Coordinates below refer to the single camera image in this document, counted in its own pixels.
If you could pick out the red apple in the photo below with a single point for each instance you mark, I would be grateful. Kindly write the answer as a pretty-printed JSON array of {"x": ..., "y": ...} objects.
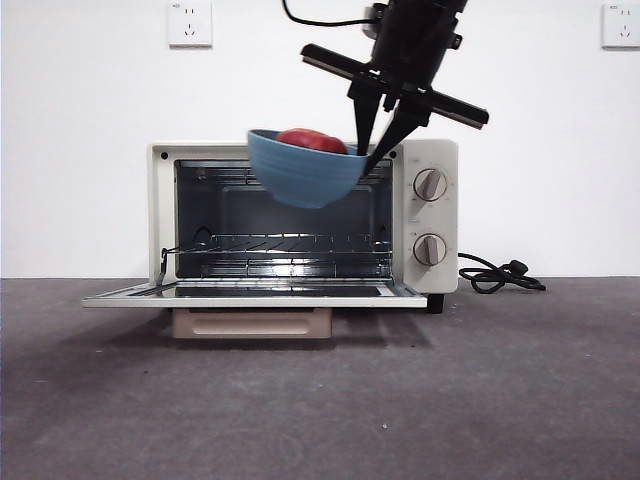
[{"x": 315, "y": 141}]

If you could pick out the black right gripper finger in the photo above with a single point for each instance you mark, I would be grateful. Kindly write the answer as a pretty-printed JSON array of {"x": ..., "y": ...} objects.
[
  {"x": 365, "y": 115},
  {"x": 407, "y": 117}
]

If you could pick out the blue bowl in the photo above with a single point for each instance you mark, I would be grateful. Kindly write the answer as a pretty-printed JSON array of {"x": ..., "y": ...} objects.
[{"x": 305, "y": 175}]

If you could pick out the white wall socket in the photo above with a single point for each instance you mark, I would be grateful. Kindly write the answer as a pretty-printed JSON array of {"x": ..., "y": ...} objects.
[
  {"x": 189, "y": 25},
  {"x": 621, "y": 27}
]

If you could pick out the beige oven knob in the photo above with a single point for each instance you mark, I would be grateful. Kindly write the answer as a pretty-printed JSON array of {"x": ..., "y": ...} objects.
[
  {"x": 431, "y": 185},
  {"x": 430, "y": 249}
]

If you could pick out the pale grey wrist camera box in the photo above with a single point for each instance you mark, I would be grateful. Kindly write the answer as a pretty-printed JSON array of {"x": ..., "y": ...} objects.
[{"x": 372, "y": 29}]

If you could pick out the cream toaster oven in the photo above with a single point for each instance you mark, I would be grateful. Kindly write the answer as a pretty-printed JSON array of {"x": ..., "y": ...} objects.
[{"x": 432, "y": 217}]

